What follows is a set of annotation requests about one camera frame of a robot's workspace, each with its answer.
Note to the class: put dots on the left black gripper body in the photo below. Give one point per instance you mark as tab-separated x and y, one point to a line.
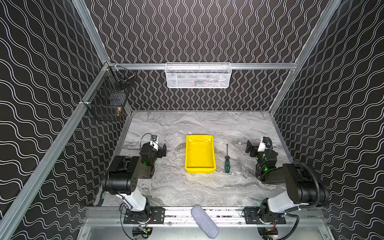
160	150

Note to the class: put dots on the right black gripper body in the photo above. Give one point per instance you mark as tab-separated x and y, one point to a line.
254	147

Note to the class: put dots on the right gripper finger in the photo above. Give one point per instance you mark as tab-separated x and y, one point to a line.
253	152
249	147

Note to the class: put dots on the green handled screwdriver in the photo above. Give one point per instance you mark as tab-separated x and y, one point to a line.
227	161

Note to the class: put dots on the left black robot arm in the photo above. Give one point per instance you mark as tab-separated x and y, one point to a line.
121	178

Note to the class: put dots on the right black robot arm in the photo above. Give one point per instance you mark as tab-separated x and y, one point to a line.
303	187

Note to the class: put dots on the yellow plastic bin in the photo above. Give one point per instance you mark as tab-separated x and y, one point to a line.
200	154

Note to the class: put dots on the grey fuzzy microphone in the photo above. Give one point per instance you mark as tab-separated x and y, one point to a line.
205	223

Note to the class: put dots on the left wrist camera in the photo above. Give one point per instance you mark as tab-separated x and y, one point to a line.
154	141

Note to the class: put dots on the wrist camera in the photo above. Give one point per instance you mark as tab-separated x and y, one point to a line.
266	143
154	141

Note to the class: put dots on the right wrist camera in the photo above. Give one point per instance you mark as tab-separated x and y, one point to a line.
266	143

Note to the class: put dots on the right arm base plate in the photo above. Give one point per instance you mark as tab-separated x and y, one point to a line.
264	216

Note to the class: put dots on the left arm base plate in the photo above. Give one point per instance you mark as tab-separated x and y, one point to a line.
144	215

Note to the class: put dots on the black wire wall basket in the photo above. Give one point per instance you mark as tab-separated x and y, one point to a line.
109	102

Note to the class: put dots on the aluminium front rail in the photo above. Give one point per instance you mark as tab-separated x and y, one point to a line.
106	223

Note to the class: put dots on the white wire wall basket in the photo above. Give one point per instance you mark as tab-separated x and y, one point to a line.
195	75

